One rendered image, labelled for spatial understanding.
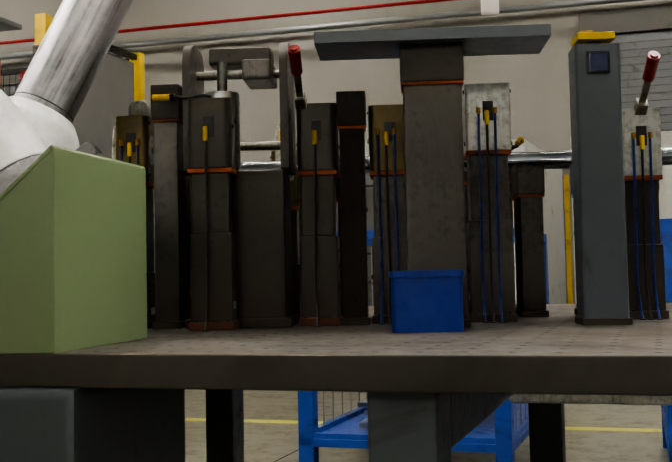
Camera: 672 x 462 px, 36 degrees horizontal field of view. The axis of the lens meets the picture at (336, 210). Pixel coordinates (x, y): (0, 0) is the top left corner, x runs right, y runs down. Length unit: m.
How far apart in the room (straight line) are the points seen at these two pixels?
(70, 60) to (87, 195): 0.39
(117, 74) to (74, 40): 3.86
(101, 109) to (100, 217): 4.01
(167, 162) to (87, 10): 0.29
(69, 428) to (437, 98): 0.77
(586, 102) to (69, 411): 0.91
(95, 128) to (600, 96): 3.91
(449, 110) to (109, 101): 3.95
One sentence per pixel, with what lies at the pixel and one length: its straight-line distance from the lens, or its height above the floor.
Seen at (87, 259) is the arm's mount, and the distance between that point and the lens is 1.37.
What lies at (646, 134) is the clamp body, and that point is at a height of 1.01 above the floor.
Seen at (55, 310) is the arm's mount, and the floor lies 0.75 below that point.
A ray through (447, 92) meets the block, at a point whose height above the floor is 1.07.
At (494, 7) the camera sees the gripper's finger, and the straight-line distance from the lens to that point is 1.81.
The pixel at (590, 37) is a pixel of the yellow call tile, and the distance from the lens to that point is 1.72.
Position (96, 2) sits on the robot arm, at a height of 1.23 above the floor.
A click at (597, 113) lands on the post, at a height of 1.03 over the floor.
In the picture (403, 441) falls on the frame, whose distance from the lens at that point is 1.18.
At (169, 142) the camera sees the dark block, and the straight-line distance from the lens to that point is 1.82.
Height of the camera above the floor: 0.79
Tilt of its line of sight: 3 degrees up
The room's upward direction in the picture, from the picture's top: 1 degrees counter-clockwise
